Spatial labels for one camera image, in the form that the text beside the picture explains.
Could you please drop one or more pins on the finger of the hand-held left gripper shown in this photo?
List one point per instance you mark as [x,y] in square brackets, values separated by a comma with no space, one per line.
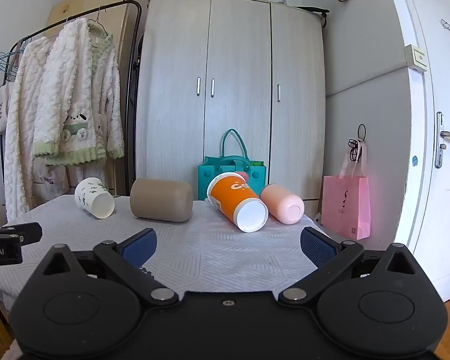
[26,231]

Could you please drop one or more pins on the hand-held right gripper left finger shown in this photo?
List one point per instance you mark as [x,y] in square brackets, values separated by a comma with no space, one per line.
[140,248]

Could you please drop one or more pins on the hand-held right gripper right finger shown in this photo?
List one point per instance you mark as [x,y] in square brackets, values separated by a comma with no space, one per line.
[315,249]

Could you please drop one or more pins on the brown cup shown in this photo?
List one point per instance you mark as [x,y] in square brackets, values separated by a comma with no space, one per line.
[159,199]

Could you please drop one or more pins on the pink cup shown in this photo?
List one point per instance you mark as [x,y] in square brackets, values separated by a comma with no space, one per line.
[281,202]

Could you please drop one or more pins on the white cup with green print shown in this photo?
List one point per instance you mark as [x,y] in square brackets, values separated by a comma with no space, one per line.
[92,197]

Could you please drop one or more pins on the orange cup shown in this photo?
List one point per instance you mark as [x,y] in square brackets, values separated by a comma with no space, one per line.
[230,197]

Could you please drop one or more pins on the pink paper bag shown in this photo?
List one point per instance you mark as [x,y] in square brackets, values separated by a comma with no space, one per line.
[347,206]

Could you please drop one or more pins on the white plastic bag purple print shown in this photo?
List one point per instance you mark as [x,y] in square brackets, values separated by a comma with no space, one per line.
[52,182]

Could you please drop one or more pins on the white patterned tablecloth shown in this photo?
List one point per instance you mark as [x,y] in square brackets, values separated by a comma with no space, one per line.
[210,251]

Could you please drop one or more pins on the teal handbag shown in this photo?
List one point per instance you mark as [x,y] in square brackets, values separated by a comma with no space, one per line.
[210,180]

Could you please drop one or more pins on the white fleece robe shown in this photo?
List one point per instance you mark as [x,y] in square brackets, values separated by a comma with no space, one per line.
[22,120]

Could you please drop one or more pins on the white and green fleece jacket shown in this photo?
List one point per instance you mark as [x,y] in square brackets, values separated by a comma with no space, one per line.
[78,93]

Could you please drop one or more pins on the white door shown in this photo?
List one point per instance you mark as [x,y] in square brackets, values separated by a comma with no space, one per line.
[435,138]

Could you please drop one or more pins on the blue clothes hangers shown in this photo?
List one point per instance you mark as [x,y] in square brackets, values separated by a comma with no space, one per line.
[5,65]

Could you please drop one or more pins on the light wooden wardrobe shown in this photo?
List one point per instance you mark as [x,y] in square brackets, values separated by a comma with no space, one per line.
[240,82]

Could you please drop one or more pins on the black clothes rack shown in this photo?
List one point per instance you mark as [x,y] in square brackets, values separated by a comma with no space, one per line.
[138,37]

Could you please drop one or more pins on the black item on wardrobe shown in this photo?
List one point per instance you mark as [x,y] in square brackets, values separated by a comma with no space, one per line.
[317,13]

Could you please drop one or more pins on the beige wall switch box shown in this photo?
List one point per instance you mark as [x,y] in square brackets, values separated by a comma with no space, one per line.
[416,57]

